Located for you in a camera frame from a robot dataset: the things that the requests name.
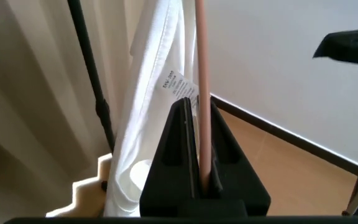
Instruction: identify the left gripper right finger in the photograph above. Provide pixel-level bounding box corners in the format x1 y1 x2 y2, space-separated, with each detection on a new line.
210 100 272 217

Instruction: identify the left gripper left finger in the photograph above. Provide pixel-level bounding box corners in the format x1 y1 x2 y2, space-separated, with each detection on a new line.
139 96 198 218

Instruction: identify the black clothes rack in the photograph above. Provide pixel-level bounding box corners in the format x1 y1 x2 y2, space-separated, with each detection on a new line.
67 0 116 193

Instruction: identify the beige curtain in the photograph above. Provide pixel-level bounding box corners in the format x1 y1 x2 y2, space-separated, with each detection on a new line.
0 0 145 218

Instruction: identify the white garment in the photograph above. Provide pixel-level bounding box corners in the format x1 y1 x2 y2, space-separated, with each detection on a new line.
103 0 201 218

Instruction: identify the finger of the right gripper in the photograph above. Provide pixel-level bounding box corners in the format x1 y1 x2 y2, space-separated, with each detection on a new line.
312 28 358 67

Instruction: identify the pink clothes hanger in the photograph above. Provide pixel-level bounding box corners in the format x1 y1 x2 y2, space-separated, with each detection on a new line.
194 0 213 194

